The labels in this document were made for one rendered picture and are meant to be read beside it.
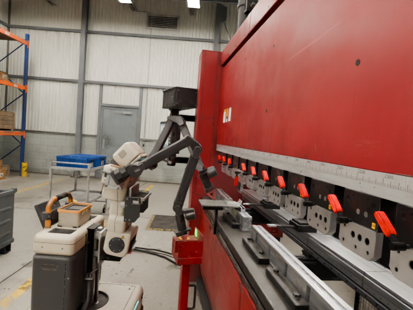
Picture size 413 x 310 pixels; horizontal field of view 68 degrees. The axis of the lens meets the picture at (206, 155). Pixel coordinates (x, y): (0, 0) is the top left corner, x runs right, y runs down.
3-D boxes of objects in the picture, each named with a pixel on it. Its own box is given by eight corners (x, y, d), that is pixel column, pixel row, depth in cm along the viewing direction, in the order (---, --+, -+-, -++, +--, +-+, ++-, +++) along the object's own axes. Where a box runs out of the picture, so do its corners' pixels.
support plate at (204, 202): (198, 200, 224) (198, 198, 224) (233, 202, 228) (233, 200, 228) (201, 206, 207) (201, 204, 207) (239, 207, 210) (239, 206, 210)
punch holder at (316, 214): (306, 223, 109) (310, 178, 108) (327, 224, 111) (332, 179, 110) (328, 237, 94) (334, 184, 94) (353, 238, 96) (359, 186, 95)
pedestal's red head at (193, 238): (171, 253, 206) (173, 227, 205) (193, 252, 211) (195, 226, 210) (177, 265, 187) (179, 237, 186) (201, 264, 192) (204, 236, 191)
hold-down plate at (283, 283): (265, 274, 135) (265, 267, 134) (276, 274, 135) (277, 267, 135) (294, 313, 105) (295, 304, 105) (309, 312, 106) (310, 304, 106)
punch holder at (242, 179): (237, 181, 208) (239, 157, 207) (249, 181, 209) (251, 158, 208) (243, 184, 193) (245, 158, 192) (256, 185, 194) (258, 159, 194)
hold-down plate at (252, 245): (241, 242, 174) (242, 237, 174) (251, 242, 175) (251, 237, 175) (258, 264, 144) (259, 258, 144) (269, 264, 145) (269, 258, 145)
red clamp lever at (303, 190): (297, 182, 109) (305, 204, 102) (308, 182, 110) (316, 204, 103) (295, 185, 110) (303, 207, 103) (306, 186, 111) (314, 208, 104)
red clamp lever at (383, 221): (374, 209, 70) (396, 248, 63) (390, 210, 70) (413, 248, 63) (370, 213, 71) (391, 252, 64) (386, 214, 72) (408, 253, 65)
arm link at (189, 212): (174, 201, 193) (174, 206, 184) (192, 198, 193) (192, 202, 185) (177, 219, 195) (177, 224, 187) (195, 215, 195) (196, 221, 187)
